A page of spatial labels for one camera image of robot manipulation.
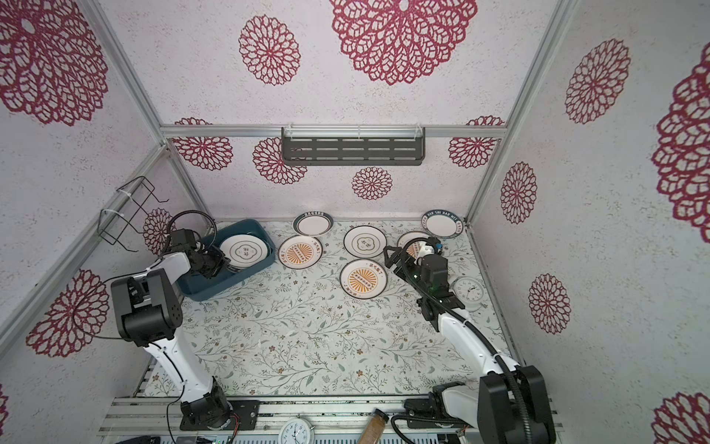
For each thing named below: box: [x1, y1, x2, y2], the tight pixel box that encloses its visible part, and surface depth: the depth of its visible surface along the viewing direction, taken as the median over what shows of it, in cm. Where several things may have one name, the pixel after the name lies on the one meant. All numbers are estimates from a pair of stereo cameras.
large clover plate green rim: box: [220, 234, 269, 273], surface depth 108 cm
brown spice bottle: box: [358, 407, 390, 444], surface depth 70 cm
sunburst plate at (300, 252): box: [277, 234, 324, 270], surface depth 112 cm
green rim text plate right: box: [421, 209, 465, 239], surface depth 123 cm
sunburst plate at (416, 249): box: [396, 231, 434, 262], surface depth 76 cm
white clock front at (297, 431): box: [278, 414, 316, 444], surface depth 70 cm
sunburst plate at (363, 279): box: [339, 259, 389, 301], surface depth 103 cm
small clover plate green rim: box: [342, 224, 388, 259], surface depth 115 cm
